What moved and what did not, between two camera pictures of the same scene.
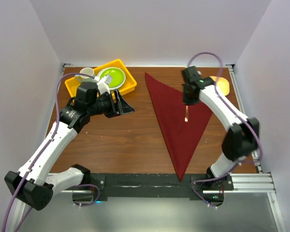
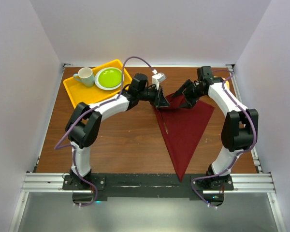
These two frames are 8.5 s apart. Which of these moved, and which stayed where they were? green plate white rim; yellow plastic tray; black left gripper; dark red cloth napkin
Moved: dark red cloth napkin; black left gripper
Stayed: yellow plastic tray; green plate white rim
